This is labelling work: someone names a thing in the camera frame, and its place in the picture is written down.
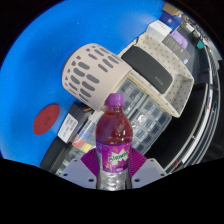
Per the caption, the beige patterned cup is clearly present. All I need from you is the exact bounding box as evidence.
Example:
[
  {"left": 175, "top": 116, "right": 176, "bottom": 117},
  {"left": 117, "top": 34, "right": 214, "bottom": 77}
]
[{"left": 61, "top": 43, "right": 134, "bottom": 112}]

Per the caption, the brown cardboard box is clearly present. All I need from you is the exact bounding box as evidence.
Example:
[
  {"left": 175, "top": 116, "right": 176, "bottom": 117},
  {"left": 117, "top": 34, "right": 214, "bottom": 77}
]
[{"left": 162, "top": 2, "right": 183, "bottom": 16}]

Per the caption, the black zip pouch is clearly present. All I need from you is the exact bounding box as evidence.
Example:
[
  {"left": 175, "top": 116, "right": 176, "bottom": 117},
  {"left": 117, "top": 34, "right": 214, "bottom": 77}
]
[{"left": 39, "top": 135, "right": 72, "bottom": 171}]

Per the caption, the black box with white label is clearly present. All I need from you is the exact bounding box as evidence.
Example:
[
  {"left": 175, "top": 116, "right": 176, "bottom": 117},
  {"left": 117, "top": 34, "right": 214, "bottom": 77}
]
[{"left": 57, "top": 101, "right": 93, "bottom": 144}]

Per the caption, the flat round red coaster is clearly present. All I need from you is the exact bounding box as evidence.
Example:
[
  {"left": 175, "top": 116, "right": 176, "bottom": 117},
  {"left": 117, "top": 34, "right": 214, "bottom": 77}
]
[{"left": 32, "top": 103, "right": 61, "bottom": 136}]

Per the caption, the clear box with coloured parts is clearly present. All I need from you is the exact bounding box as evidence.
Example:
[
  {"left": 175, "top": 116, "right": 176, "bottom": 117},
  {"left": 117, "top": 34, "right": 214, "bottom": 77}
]
[{"left": 71, "top": 111, "right": 104, "bottom": 154}]

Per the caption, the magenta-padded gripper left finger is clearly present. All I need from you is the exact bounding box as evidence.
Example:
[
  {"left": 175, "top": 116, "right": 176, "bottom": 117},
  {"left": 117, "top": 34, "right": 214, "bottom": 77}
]
[{"left": 59, "top": 147, "right": 101, "bottom": 190}]

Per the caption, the beige perforated plastic basket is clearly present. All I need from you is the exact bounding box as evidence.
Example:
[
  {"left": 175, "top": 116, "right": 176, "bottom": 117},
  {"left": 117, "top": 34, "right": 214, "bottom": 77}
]
[{"left": 118, "top": 33, "right": 195, "bottom": 118}]

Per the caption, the pale purple container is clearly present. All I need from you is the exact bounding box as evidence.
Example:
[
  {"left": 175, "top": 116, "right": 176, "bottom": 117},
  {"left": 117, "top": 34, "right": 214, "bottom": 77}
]
[{"left": 169, "top": 29, "right": 189, "bottom": 46}]

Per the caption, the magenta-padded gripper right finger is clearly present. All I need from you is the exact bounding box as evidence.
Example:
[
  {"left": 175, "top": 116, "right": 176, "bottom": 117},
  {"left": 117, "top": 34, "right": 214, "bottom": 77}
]
[{"left": 128, "top": 147, "right": 169, "bottom": 190}]

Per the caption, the blue box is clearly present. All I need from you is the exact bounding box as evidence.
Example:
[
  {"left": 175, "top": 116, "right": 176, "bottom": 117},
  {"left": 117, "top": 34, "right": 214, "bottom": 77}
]
[{"left": 159, "top": 11, "right": 184, "bottom": 31}]

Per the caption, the purple-capped clear drink bottle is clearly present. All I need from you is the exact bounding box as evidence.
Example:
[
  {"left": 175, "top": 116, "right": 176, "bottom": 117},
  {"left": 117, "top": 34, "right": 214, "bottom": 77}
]
[{"left": 94, "top": 93, "right": 134, "bottom": 191}]

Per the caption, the dark grey flat box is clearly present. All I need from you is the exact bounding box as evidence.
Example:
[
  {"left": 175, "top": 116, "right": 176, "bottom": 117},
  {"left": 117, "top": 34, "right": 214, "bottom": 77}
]
[{"left": 162, "top": 33, "right": 192, "bottom": 64}]

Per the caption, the white cardboard box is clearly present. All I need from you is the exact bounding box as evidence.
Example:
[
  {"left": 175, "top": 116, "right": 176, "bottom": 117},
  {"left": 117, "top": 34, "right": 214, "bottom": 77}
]
[{"left": 145, "top": 19, "right": 173, "bottom": 43}]

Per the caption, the black oblong speaker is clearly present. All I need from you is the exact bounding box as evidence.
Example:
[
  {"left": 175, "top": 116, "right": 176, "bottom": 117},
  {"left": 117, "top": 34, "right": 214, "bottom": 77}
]
[{"left": 121, "top": 45, "right": 174, "bottom": 95}]

